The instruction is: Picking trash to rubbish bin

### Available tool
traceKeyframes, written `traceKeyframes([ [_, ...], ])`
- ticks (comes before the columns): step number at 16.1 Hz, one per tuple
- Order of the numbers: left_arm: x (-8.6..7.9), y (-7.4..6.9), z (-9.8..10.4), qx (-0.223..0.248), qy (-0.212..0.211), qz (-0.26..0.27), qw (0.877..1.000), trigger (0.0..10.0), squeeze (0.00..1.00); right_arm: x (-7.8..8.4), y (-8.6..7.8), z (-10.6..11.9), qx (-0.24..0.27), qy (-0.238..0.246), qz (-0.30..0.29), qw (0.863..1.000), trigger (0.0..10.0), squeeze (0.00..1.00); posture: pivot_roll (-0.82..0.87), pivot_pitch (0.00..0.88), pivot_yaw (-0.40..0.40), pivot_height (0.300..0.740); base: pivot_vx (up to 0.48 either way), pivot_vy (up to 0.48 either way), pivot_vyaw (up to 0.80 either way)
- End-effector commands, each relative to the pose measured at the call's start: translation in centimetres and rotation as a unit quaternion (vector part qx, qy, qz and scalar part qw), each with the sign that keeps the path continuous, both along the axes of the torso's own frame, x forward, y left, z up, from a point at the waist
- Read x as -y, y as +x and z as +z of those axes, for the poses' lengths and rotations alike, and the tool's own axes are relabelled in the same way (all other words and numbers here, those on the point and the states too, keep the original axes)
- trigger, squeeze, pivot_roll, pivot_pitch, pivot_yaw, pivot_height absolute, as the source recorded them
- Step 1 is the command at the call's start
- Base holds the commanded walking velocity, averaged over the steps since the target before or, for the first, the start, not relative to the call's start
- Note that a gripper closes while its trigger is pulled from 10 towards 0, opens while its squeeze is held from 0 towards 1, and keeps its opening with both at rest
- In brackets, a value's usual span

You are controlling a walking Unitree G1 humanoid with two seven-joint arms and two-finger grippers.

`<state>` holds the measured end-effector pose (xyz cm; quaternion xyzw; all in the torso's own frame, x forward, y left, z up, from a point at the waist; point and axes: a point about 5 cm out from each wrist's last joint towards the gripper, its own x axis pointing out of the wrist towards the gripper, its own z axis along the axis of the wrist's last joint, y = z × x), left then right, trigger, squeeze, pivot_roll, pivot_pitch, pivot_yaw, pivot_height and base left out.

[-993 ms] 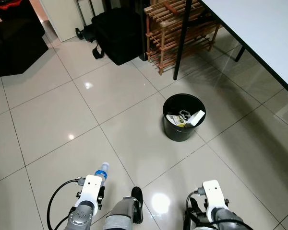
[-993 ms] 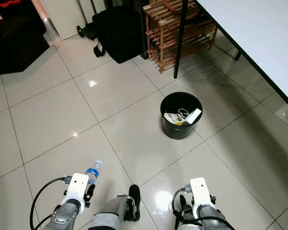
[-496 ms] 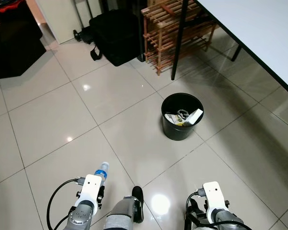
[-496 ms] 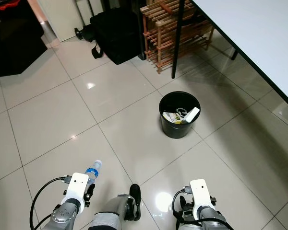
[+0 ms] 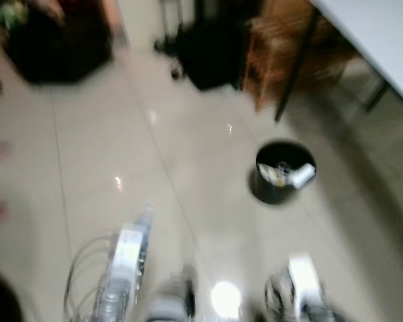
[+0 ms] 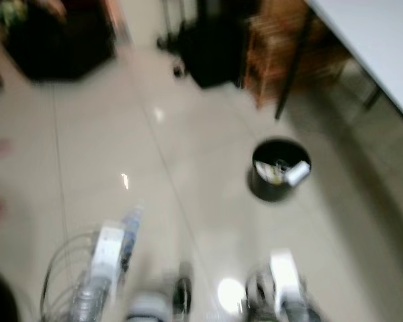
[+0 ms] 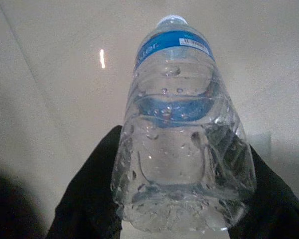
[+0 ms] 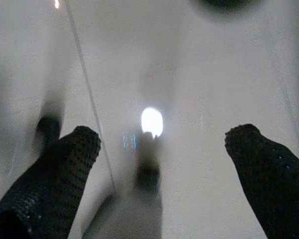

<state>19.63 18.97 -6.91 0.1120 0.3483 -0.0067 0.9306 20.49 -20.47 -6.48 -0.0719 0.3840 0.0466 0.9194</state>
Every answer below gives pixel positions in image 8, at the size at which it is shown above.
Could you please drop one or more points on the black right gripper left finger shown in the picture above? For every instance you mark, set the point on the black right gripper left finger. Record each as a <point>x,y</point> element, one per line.
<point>52,179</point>

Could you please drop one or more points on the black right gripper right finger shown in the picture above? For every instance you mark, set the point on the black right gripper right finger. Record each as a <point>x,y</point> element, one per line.
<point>271,179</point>

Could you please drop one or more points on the black round rubbish bin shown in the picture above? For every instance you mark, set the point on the black round rubbish bin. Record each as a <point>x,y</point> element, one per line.
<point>221,3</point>

